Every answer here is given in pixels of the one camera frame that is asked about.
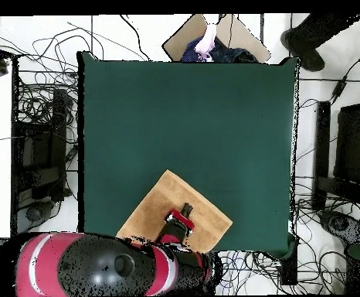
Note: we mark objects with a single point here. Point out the dark blue clothing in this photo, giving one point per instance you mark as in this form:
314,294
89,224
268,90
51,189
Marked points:
226,54

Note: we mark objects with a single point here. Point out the dark green table cloth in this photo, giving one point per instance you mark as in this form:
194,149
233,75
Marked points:
167,102

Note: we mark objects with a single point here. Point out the pink garment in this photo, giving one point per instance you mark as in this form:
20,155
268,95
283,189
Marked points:
207,40

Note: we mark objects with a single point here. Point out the orange terry towel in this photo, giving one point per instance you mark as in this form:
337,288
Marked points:
158,213

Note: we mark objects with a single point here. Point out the black power adapter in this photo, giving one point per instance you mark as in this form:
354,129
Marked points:
339,89

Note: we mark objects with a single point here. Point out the brown cardboard box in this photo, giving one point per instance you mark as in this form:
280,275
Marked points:
183,37

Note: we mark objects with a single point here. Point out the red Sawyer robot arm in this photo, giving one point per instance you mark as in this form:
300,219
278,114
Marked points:
105,266

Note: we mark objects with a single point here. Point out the grey chair base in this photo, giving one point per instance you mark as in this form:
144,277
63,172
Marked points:
34,214
337,222

